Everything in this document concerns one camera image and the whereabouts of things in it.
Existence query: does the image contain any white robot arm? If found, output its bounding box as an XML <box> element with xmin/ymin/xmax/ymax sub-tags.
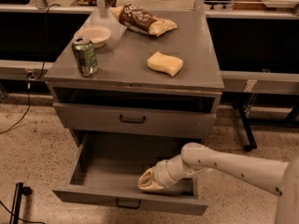
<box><xmin>137</xmin><ymin>143</ymin><xmax>299</xmax><ymax>224</ymax></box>

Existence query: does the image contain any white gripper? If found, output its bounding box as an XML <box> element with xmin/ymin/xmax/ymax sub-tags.
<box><xmin>138</xmin><ymin>154</ymin><xmax>208</xmax><ymax>192</ymax></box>

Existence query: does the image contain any white bowl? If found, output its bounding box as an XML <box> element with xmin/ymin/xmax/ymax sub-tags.
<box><xmin>74</xmin><ymin>25</ymin><xmax>111</xmax><ymax>48</ymax></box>

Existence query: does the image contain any green soda can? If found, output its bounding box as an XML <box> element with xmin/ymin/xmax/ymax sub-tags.
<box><xmin>72</xmin><ymin>36</ymin><xmax>97</xmax><ymax>77</ymax></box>

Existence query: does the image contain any yellow sponge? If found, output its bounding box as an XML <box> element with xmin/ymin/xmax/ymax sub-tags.
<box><xmin>147</xmin><ymin>51</ymin><xmax>183</xmax><ymax>77</ymax></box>

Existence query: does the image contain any brown chip bag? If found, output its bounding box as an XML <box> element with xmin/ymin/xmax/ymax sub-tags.
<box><xmin>109</xmin><ymin>5</ymin><xmax>178</xmax><ymax>36</ymax></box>

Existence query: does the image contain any black table leg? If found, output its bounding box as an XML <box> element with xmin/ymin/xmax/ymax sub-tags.
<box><xmin>237</xmin><ymin>105</ymin><xmax>257</xmax><ymax>152</ymax></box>

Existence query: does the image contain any black floor cable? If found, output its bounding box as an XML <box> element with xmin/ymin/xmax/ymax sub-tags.
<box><xmin>0</xmin><ymin>3</ymin><xmax>63</xmax><ymax>135</ymax></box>

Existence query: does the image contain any grey drawer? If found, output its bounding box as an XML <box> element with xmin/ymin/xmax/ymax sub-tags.
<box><xmin>53</xmin><ymin>133</ymin><xmax>207</xmax><ymax>216</ymax></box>
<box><xmin>53</xmin><ymin>103</ymin><xmax>216</xmax><ymax>140</ymax></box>

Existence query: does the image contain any grey side table rail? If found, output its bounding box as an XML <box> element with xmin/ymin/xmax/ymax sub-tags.
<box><xmin>221</xmin><ymin>71</ymin><xmax>299</xmax><ymax>95</ymax></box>

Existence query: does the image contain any black stand bottom left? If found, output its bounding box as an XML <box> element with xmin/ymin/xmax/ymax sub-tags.
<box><xmin>9</xmin><ymin>182</ymin><xmax>32</xmax><ymax>224</ymax></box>

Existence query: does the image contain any grey top drawer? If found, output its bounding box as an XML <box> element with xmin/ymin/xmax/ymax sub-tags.
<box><xmin>53</xmin><ymin>103</ymin><xmax>216</xmax><ymax>140</ymax></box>

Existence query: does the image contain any grey drawer cabinet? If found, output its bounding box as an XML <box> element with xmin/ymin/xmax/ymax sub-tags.
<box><xmin>43</xmin><ymin>7</ymin><xmax>225</xmax><ymax>142</ymax></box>

